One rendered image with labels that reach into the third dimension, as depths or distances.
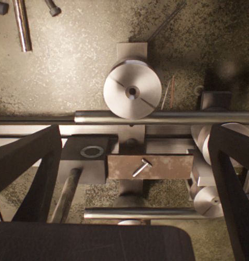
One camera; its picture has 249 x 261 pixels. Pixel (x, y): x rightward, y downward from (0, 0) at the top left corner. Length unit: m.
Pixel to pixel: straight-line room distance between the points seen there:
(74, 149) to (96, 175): 0.04
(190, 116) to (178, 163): 0.06
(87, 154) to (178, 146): 0.12
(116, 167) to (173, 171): 0.06
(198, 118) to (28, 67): 0.21
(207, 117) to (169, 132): 0.07
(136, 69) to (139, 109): 0.03
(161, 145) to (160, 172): 0.05
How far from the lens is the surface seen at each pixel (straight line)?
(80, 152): 0.25
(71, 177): 0.23
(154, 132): 0.28
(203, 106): 0.26
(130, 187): 0.30
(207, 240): 0.47
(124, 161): 0.25
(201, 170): 0.25
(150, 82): 0.20
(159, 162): 0.25
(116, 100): 0.20
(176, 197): 0.38
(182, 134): 0.30
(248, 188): 0.35
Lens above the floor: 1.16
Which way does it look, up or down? 65 degrees down
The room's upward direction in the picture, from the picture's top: 178 degrees counter-clockwise
